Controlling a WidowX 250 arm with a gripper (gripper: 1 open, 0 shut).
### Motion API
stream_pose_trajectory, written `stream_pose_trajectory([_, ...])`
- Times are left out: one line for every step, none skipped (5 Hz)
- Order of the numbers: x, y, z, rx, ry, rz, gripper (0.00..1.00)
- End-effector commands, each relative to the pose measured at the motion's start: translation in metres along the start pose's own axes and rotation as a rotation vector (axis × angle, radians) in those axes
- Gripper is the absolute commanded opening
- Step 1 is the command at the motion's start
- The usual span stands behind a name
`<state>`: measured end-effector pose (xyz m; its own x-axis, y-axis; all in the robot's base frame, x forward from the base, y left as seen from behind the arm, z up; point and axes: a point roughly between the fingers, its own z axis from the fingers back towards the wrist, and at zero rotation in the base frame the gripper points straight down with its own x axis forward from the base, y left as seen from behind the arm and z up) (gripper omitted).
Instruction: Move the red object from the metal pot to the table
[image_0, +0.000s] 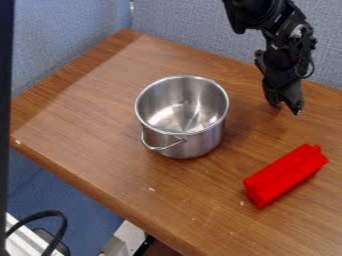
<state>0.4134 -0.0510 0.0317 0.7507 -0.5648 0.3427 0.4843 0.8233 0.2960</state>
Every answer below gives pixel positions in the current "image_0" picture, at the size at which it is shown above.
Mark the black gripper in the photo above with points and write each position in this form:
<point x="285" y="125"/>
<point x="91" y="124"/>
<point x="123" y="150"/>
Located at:
<point x="281" y="87"/>

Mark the metal pot with handle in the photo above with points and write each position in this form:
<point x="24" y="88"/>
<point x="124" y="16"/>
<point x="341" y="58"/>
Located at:
<point x="182" y="110"/>

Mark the red block object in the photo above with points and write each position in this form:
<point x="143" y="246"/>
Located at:
<point x="282" y="175"/>

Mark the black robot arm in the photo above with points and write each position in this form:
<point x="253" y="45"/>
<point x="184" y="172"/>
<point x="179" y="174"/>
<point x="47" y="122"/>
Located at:
<point x="286" y="61"/>

